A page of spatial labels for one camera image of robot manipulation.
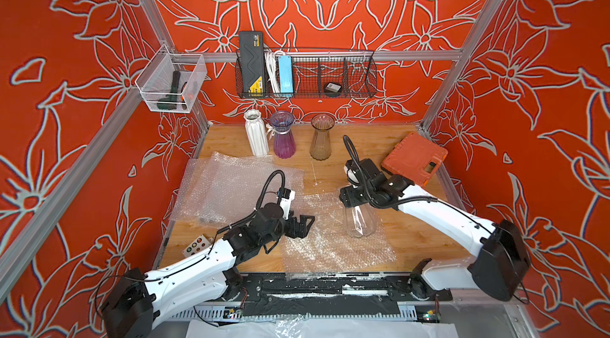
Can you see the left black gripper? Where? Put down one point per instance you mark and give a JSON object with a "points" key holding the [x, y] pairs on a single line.
{"points": [[303, 231]]}

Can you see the white ribbed ceramic vase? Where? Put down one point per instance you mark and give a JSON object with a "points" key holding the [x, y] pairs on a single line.
{"points": [[256, 132]]}

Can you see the clear smooth glass vase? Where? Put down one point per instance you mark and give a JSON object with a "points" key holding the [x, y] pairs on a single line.
{"points": [[360, 221]]}

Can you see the white button control box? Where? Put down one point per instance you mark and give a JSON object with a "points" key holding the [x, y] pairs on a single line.
{"points": [[197, 245]]}

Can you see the clear ribbed glass vase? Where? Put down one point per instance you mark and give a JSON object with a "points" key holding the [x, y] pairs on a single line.
{"points": [[320, 146]]}

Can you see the orange plastic tool case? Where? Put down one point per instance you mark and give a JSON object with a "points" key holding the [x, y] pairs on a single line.
{"points": [[415, 158]]}

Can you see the black box with yellow label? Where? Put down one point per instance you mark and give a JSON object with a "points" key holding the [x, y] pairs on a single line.
{"points": [[252, 62]]}

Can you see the purple blue glass vase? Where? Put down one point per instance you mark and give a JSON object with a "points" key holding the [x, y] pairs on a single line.
{"points": [[281, 128]]}

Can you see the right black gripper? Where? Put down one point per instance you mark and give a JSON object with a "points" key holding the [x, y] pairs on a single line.
{"points": [[346, 194]]}

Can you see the clear acrylic wall bin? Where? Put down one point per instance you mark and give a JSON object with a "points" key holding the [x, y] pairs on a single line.
{"points": [[171, 82]]}

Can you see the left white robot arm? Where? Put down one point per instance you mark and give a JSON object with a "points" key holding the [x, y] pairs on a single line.
{"points": [[139, 302]]}

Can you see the light blue box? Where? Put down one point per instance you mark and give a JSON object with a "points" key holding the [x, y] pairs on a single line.
{"points": [[286, 76]]}

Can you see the black wire wall basket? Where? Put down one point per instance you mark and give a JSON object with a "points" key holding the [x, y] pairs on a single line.
{"points": [[354, 70]]}

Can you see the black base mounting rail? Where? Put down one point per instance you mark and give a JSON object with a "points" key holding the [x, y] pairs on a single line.
{"points": [[266, 296]]}

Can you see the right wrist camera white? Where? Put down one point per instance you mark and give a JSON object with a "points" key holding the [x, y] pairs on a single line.
{"points": [[351, 174]]}

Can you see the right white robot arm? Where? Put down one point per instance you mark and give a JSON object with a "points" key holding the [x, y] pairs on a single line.
{"points": [[497, 259]]}

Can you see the bubble wrap sheet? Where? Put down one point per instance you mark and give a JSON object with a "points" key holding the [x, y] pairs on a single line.
{"points": [[328, 248], [222, 189]]}

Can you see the dark green handled tool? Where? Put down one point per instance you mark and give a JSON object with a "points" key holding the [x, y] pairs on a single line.
{"points": [[170, 101]]}

